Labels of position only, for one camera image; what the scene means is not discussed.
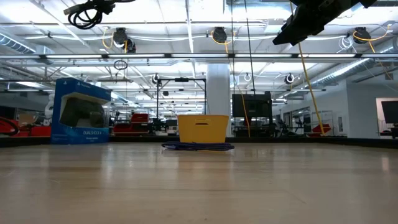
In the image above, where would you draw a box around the large black monitor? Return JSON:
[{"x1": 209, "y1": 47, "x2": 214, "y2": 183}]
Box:
[{"x1": 231, "y1": 91, "x2": 274, "y2": 119}]

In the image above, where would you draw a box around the dark wall monitor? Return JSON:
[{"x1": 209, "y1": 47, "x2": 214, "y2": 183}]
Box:
[{"x1": 381, "y1": 100, "x2": 398, "y2": 124}]

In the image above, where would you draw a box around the white building column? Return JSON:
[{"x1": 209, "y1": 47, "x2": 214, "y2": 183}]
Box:
[{"x1": 206, "y1": 63, "x2": 233, "y2": 138}]

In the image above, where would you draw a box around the silver ventilation duct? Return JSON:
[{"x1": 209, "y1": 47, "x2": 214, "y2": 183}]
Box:
[{"x1": 306, "y1": 40, "x2": 398, "y2": 90}]

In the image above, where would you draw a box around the thick yellow hanging cable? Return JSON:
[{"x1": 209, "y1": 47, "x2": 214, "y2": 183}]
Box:
[{"x1": 297, "y1": 42, "x2": 326, "y2": 137}]

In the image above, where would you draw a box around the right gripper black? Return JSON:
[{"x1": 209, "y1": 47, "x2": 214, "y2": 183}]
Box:
[{"x1": 272, "y1": 0, "x2": 379, "y2": 46}]

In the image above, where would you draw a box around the blue DualSense controller box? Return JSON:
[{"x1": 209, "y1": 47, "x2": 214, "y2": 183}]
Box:
[{"x1": 50, "y1": 77, "x2": 112, "y2": 145}]

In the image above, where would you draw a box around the yellow plastic bin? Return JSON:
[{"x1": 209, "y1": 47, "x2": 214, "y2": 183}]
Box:
[{"x1": 177, "y1": 114, "x2": 230, "y2": 144}]

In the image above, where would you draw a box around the red tool box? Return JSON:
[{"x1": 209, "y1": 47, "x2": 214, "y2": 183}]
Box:
[{"x1": 130, "y1": 113, "x2": 150, "y2": 124}]

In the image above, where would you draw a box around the thin yellow hanging cable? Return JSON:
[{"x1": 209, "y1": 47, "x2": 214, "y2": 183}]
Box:
[{"x1": 224, "y1": 42, "x2": 251, "y2": 138}]

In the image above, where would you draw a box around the thin black cable grey plug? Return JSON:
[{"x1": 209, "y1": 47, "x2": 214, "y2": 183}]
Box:
[{"x1": 63, "y1": 0, "x2": 108, "y2": 30}]

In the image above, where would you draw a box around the purple braided cable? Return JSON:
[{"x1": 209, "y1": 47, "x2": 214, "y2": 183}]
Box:
[{"x1": 160, "y1": 141, "x2": 236, "y2": 152}]

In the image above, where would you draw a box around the black metal stand frame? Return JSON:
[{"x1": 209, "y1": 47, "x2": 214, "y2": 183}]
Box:
[{"x1": 156, "y1": 77, "x2": 208, "y2": 116}]

